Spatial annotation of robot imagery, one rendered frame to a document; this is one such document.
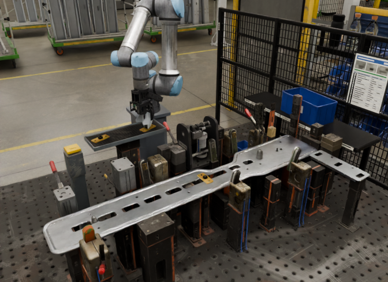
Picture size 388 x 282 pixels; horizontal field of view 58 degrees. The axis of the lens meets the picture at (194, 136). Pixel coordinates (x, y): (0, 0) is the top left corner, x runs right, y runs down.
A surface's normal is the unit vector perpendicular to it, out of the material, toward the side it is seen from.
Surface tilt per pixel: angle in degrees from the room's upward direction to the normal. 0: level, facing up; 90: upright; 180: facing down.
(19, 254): 0
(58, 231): 0
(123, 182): 90
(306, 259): 0
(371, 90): 90
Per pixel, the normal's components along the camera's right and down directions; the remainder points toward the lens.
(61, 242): 0.00, -0.89
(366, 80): -0.83, 0.26
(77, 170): 0.55, 0.38
